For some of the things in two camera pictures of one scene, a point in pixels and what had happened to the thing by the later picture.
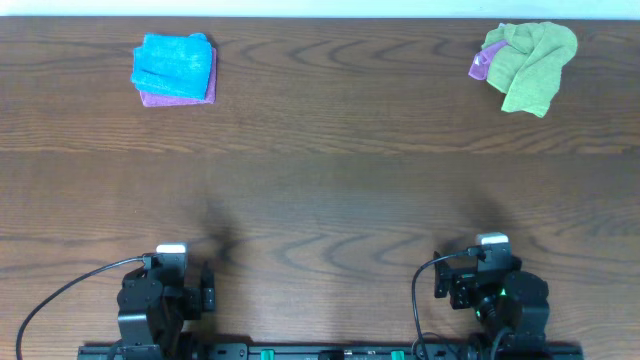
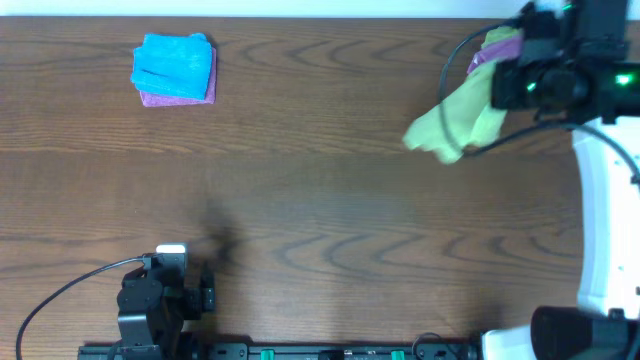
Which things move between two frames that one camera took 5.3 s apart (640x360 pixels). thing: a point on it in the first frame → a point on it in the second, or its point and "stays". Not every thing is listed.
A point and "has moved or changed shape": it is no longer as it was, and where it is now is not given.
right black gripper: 461,281 → 499,80
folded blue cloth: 178,66 stays
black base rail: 346,351 stays
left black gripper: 204,297 stays
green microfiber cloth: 527,68 has moved or changed shape
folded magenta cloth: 150,99 stays
